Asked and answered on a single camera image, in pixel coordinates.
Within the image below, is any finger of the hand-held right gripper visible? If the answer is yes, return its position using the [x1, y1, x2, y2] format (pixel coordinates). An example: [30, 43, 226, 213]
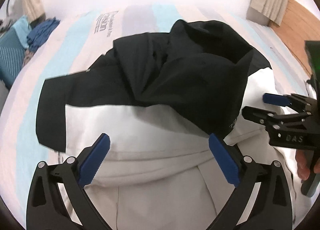
[242, 106, 308, 133]
[263, 93, 314, 113]

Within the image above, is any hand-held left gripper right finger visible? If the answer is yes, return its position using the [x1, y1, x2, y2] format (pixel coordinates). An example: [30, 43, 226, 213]
[208, 133, 293, 230]

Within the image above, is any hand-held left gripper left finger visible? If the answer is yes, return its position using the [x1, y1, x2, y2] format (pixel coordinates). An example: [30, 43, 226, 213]
[26, 133, 113, 230]

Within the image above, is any white and black jacket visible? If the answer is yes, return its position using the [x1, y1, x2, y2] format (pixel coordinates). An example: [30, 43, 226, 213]
[35, 19, 315, 230]

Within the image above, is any blue clothes pile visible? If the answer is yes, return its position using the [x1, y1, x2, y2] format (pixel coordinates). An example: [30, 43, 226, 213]
[26, 18, 60, 52]

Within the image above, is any person's right hand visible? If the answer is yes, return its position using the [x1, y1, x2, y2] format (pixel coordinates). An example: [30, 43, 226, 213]
[296, 149, 316, 181]

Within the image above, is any wooden headboard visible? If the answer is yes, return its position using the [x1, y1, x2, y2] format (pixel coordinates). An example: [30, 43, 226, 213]
[269, 0, 320, 75]

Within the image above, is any striped bed sheet mattress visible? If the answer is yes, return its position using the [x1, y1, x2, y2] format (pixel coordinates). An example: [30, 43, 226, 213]
[0, 3, 318, 223]

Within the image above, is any grey patterned cloth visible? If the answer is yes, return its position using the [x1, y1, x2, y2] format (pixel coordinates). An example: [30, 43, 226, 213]
[24, 50, 35, 66]

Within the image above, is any teal suitcase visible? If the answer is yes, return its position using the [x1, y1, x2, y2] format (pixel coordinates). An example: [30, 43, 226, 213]
[0, 28, 28, 88]

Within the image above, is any light blue cloth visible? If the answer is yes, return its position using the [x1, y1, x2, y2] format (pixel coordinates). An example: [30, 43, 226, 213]
[12, 15, 33, 49]

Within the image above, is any beige tied curtain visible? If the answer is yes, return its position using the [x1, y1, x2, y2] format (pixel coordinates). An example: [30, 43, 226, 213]
[21, 0, 47, 21]

